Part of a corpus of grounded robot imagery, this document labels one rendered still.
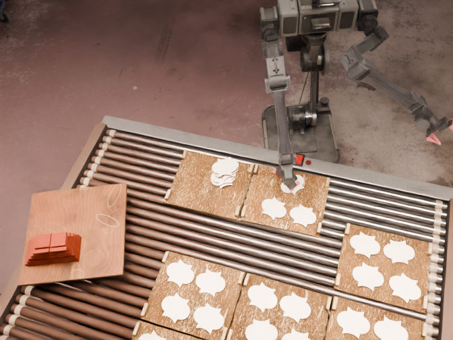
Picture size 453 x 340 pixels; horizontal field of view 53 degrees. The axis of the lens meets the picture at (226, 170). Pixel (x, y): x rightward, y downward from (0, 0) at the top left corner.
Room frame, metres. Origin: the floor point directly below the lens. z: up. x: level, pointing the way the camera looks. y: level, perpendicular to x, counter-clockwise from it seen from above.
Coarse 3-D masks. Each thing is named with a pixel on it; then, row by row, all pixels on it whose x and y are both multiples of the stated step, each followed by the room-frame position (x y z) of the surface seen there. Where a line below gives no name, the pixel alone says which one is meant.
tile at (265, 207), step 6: (264, 204) 1.09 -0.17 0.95; (270, 204) 1.09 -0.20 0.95; (276, 204) 1.08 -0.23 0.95; (282, 204) 1.08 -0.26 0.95; (264, 210) 1.06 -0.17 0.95; (270, 210) 1.05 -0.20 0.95; (276, 210) 1.05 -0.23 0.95; (282, 210) 1.04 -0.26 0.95; (270, 216) 1.02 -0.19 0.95; (276, 216) 1.02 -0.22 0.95; (282, 216) 1.01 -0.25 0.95
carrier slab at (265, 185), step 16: (256, 176) 1.27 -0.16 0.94; (272, 176) 1.26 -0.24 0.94; (304, 176) 1.23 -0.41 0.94; (256, 192) 1.18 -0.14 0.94; (272, 192) 1.16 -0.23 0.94; (304, 192) 1.13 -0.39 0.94; (320, 192) 1.12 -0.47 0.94; (256, 208) 1.08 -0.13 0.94; (288, 208) 1.05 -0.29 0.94; (320, 208) 1.03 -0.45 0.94; (256, 224) 1.00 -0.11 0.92; (272, 224) 0.98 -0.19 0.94; (288, 224) 0.97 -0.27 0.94
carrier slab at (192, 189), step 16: (192, 160) 1.44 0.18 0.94; (208, 160) 1.42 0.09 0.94; (176, 176) 1.35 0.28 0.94; (192, 176) 1.33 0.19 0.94; (208, 176) 1.32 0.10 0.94; (240, 176) 1.29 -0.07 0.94; (176, 192) 1.25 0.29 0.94; (192, 192) 1.23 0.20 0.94; (208, 192) 1.22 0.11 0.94; (224, 192) 1.20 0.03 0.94; (240, 192) 1.19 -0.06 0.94; (192, 208) 1.13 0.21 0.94; (208, 208) 1.12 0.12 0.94; (224, 208) 1.11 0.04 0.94
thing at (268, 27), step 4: (264, 20) 1.83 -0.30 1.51; (268, 20) 1.83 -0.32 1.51; (272, 20) 1.82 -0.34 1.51; (276, 20) 1.82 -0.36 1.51; (264, 24) 1.83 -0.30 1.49; (268, 24) 1.82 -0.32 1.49; (272, 24) 1.82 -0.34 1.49; (276, 24) 1.82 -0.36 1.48; (264, 28) 1.81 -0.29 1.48; (268, 28) 1.79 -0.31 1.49; (272, 28) 1.79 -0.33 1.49; (276, 28) 1.80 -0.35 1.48; (264, 32) 1.79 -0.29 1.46; (268, 32) 1.77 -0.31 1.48; (272, 32) 1.77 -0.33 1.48; (276, 32) 1.78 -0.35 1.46; (264, 36) 1.77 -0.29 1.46
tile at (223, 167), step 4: (220, 160) 1.37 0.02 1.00; (224, 160) 1.37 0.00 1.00; (228, 160) 1.36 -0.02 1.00; (216, 164) 1.35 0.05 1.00; (220, 164) 1.35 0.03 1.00; (224, 164) 1.34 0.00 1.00; (228, 164) 1.34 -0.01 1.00; (232, 164) 1.34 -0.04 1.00; (236, 164) 1.33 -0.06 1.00; (212, 168) 1.33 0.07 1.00; (216, 168) 1.32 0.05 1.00; (220, 168) 1.32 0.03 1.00; (224, 168) 1.32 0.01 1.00; (228, 168) 1.31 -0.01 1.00; (232, 168) 1.31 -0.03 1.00; (236, 168) 1.31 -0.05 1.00; (216, 172) 1.30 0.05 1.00; (220, 172) 1.29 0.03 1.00; (224, 172) 1.29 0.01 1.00; (228, 172) 1.29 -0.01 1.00; (232, 172) 1.29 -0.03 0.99; (220, 176) 1.27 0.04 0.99
